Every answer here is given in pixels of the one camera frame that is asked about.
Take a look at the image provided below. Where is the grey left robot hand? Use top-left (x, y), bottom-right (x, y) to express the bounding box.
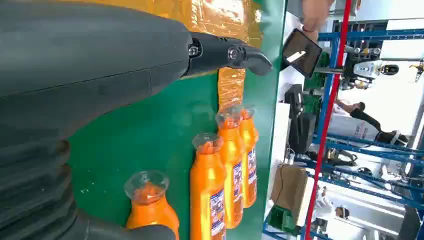
top-left (0, 0), bottom-right (273, 240)

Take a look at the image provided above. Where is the orange drink bottle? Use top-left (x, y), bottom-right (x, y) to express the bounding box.
top-left (215, 105), bottom-right (245, 230)
top-left (189, 132), bottom-right (228, 240)
top-left (239, 105), bottom-right (260, 209)
top-left (124, 170), bottom-right (181, 240)

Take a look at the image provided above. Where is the green table mat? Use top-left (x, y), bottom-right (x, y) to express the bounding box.
top-left (67, 0), bottom-right (287, 240)

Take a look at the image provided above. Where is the yellow plastic sheet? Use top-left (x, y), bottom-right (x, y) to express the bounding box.
top-left (62, 0), bottom-right (264, 112)

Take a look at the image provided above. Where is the white table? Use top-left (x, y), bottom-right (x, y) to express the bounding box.
top-left (264, 13), bottom-right (316, 240)

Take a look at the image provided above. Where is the black tablet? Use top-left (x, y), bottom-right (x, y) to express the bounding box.
top-left (281, 28), bottom-right (323, 79)

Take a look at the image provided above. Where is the person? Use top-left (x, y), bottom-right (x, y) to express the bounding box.
top-left (299, 0), bottom-right (335, 42)
top-left (333, 100), bottom-right (409, 147)

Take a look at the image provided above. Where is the black device box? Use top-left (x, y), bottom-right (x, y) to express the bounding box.
top-left (288, 112), bottom-right (318, 155)

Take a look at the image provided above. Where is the open cardboard box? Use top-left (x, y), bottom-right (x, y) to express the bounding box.
top-left (270, 163), bottom-right (310, 227)

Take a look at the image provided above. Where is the red pole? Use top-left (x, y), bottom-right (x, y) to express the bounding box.
top-left (304, 0), bottom-right (353, 240)

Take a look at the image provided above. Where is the green crate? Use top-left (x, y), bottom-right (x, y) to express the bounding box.
top-left (267, 205), bottom-right (299, 237)

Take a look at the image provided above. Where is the blue metal rack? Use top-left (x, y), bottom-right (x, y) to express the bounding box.
top-left (263, 28), bottom-right (424, 240)

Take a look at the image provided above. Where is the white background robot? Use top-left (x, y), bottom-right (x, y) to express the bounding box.
top-left (342, 46), bottom-right (400, 91)

